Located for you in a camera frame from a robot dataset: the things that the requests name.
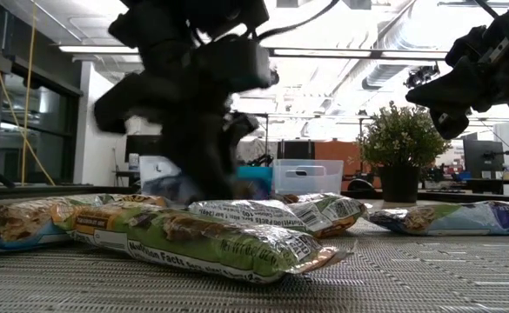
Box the green potted plant black pot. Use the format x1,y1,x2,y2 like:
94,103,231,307
356,100,453,204

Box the black metal rig frame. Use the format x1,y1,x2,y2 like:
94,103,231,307
253,111,366,169

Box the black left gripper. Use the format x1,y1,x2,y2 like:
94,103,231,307
93,71,260,204

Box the teal plastic bin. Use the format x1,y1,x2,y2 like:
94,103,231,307
235,165,275,201

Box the green Chewy granola bar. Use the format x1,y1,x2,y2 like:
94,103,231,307
99,193,171,209
187,192,371,239
50,200,352,286

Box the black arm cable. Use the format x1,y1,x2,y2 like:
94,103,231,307
471,0,499,19
256,0,341,43

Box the orange partition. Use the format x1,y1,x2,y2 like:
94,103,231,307
313,141,364,177

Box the black hanging camera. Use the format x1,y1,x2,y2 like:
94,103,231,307
404,64,440,90

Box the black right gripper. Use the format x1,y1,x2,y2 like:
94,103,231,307
405,3,509,141

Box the silver ventilation duct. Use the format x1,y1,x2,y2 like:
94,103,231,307
361,0,455,90

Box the grey woven table mat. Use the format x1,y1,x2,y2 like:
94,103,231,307
0,199,509,313

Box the black monitor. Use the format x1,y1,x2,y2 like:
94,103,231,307
124,134,164,163
462,138,506,179

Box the yellow extension cord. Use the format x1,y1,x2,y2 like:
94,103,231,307
0,0,57,187

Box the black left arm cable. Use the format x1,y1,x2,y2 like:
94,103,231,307
256,0,341,43

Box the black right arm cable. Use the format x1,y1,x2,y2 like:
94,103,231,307
471,0,499,19

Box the long ceiling light bar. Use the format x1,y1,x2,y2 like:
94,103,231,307
57,43,449,61

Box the clear plastic bin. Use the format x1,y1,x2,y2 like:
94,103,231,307
138,155,203,203
272,158,345,196

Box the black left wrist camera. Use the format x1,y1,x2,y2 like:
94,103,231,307
191,37,280,93

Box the orange-blue snack bag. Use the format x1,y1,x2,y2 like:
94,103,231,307
0,194,107,255

